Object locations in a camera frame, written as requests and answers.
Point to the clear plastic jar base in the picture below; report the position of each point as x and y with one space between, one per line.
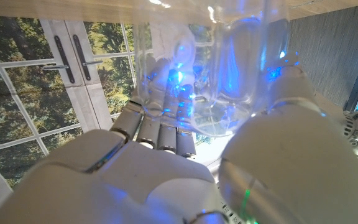
228 46

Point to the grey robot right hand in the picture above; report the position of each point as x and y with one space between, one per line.
154 186

